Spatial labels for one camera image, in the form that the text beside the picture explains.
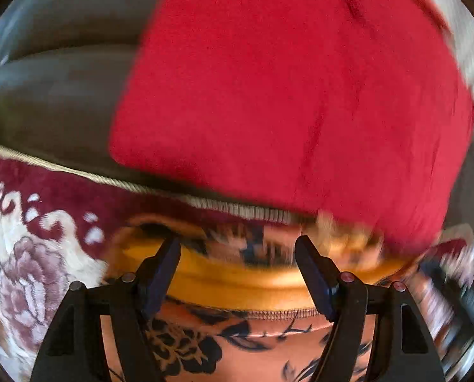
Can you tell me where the dark leather sofa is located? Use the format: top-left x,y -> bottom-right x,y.
0,0 -> 174,184

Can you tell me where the orange black floral garment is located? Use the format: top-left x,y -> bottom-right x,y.
104,214 -> 411,381

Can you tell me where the red pillow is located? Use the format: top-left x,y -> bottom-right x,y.
109,0 -> 474,253

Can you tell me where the floral maroon cream blanket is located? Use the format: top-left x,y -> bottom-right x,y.
0,147 -> 297,381

